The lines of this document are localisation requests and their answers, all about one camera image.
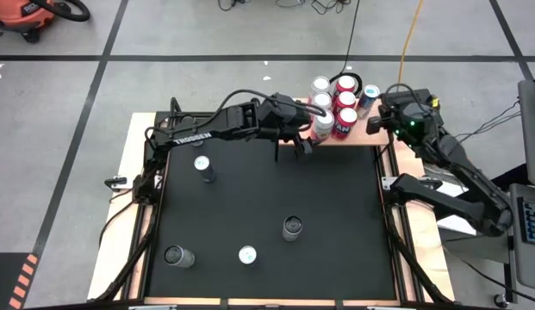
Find yellow extension cord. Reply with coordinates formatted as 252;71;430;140
395;0;425;92

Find red Fanta strawberry can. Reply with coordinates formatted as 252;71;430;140
333;90;358;113
330;106;359;141
334;74;358;96

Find orange shop vacuum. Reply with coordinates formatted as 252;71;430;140
0;0;57;43

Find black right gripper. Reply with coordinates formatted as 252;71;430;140
365;90;432;146

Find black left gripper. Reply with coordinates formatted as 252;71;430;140
290;102;329;158

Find black vacuum hose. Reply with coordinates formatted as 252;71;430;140
34;0;92;22

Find grey keyboard tray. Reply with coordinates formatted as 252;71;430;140
506;183;535;294

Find black orange striped floor mat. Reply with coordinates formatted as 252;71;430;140
0;251;40;310

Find grey clamp bracket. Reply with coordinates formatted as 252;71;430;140
103;175;128;193

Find white paper sheet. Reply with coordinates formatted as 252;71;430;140
432;179;478;237

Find grey computer cart panel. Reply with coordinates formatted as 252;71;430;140
517;78;535;189

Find black computer keyboard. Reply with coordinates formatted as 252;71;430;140
519;196;535;247

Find pink white Spindrift can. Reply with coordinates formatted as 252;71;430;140
312;91;333;112
311;76;332;96
309;109;336;144

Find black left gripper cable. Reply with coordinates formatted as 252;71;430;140
208;88;279;130

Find light wooden shelf board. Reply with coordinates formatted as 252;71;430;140
277;97;391;147

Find tangled black floor cable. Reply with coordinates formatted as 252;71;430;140
218;0;251;12
312;0;352;14

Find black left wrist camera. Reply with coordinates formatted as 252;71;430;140
258;92;299;130

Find black coiled floor cable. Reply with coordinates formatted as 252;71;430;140
328;0;364;100

